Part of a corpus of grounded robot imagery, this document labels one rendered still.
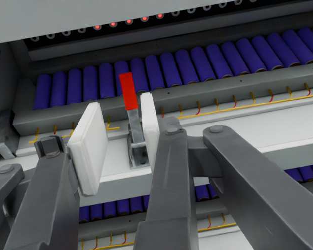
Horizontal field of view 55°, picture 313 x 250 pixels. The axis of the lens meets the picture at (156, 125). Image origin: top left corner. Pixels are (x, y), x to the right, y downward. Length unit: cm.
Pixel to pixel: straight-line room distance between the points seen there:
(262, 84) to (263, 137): 6
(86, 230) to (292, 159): 29
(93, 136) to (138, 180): 16
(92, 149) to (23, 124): 22
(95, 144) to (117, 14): 12
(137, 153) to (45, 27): 15
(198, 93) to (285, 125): 10
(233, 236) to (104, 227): 18
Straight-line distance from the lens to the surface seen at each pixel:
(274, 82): 36
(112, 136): 33
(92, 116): 18
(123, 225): 45
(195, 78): 36
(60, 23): 26
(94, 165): 16
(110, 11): 25
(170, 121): 16
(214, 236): 46
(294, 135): 34
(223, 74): 37
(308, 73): 38
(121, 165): 32
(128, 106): 29
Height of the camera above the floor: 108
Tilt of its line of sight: 30 degrees down
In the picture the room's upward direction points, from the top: 10 degrees counter-clockwise
